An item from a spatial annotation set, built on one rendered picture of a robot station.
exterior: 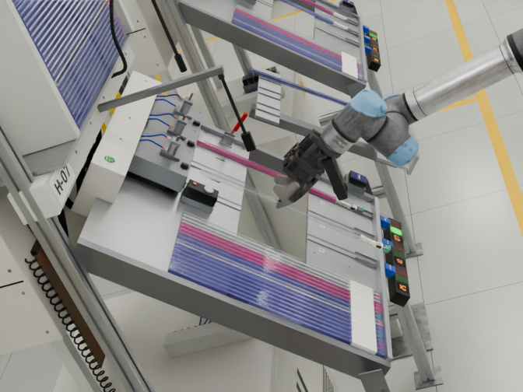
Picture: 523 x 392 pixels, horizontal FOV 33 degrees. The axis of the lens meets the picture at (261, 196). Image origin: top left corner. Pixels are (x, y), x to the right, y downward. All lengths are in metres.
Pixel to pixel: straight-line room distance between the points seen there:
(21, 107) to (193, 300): 0.52
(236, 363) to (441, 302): 1.13
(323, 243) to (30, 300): 0.73
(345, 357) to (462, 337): 1.19
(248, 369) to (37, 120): 0.85
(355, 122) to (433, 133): 2.28
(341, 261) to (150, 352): 0.62
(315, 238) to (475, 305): 1.09
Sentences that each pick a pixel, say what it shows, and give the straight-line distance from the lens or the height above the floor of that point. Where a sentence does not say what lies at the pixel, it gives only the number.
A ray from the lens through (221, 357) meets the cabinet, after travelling 2.35.
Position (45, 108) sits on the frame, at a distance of 1.81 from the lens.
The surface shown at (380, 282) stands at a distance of 2.18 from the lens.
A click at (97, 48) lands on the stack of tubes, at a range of 2.11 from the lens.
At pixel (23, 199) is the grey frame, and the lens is 1.75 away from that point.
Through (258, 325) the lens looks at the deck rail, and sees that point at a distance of 1.89.
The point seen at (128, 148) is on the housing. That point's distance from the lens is 2.04.
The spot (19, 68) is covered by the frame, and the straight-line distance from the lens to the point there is 1.79.
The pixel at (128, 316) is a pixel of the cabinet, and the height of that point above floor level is 0.62.
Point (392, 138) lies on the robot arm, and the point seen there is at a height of 1.07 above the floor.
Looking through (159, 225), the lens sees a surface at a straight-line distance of 1.99.
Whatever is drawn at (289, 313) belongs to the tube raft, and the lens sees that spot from 1.92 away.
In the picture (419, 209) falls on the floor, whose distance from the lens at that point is 3.75.
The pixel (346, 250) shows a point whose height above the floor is 0.78.
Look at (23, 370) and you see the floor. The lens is 3.94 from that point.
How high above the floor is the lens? 2.01
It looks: 28 degrees down
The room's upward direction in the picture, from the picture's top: 23 degrees counter-clockwise
